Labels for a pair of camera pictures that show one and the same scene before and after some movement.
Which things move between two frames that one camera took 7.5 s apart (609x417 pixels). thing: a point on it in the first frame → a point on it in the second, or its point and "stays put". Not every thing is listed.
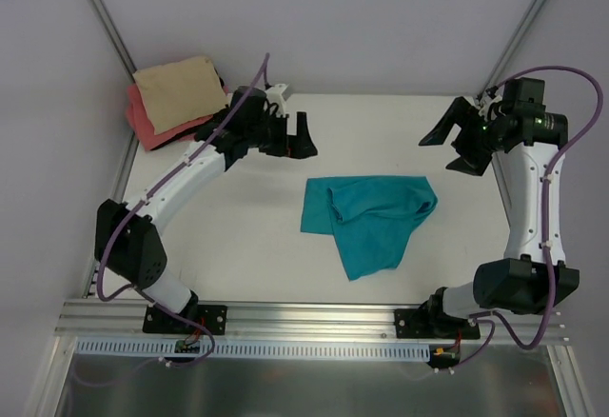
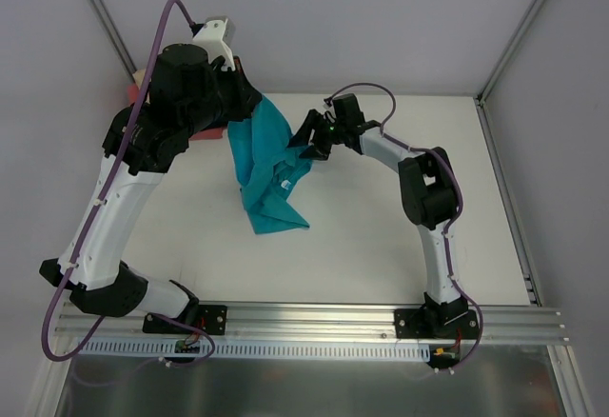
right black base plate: x=432 y=325 stays put
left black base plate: x=213 y=316 stays put
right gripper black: x=472 y=132 → x=324 y=132
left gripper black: x=281 y=136 → x=245 y=94
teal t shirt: x=370 y=217 → x=267 y=167
